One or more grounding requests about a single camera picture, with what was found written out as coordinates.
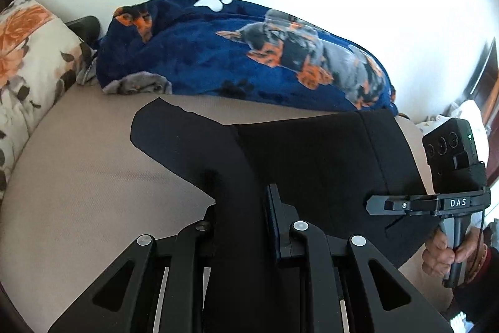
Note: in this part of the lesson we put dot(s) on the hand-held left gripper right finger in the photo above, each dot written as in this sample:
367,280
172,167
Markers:
273,218

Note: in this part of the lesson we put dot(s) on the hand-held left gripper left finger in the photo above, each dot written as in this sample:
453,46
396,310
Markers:
200,235

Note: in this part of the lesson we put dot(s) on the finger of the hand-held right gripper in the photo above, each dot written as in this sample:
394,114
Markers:
405,205

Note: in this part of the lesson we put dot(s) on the black pants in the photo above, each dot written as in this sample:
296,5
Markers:
312,161

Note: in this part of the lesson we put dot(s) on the person's right forearm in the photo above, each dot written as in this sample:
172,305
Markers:
483,290

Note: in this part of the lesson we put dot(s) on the person's right hand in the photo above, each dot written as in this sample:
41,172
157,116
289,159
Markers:
436,255

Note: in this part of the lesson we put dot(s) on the dark wooden furniture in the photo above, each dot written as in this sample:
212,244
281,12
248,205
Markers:
489,75

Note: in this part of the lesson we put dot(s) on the beige bed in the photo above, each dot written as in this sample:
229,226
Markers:
97,181

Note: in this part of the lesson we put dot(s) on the blue dog print blanket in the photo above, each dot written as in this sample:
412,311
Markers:
202,52

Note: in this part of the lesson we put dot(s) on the small black object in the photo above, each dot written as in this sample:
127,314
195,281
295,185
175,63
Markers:
84,26

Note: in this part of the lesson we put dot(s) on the floral print pillow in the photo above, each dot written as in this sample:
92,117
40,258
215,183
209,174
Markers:
31,56

